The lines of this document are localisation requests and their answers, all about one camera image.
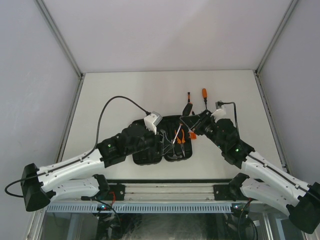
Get black plastic tool case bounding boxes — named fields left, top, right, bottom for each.
left=132, top=115, right=193, bottom=166

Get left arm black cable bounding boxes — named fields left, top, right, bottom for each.
left=4, top=96, right=151, bottom=198

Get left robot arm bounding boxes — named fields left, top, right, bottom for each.
left=20, top=124, right=171, bottom=212

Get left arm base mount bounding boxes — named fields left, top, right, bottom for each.
left=82, top=174, right=126, bottom=201

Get small black precision screwdriver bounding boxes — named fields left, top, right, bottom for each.
left=187, top=92, right=192, bottom=105

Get black handled long tool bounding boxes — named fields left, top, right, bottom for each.
left=167, top=124, right=184, bottom=161

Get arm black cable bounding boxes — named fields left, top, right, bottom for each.
left=4, top=96, right=151, bottom=198
left=217, top=101, right=320, bottom=236

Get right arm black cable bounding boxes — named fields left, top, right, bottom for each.
left=217, top=101, right=320, bottom=236

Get orange black needle-nose pliers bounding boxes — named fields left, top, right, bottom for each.
left=176, top=128, right=186, bottom=157

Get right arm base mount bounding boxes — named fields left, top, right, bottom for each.
left=213, top=173, right=249, bottom=201

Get grey slotted cable duct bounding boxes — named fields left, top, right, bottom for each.
left=46, top=202, right=233, bottom=214

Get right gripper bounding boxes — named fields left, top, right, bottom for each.
left=180, top=109, right=226, bottom=151

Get black orange handled screwdriver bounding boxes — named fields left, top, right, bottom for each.
left=182, top=102, right=193, bottom=117

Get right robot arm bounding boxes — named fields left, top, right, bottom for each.
left=180, top=110, right=320, bottom=234

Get aluminium frame rail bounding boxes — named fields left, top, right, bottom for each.
left=57, top=181, right=309, bottom=202

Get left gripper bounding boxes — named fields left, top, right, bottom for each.
left=125, top=124, right=174, bottom=156

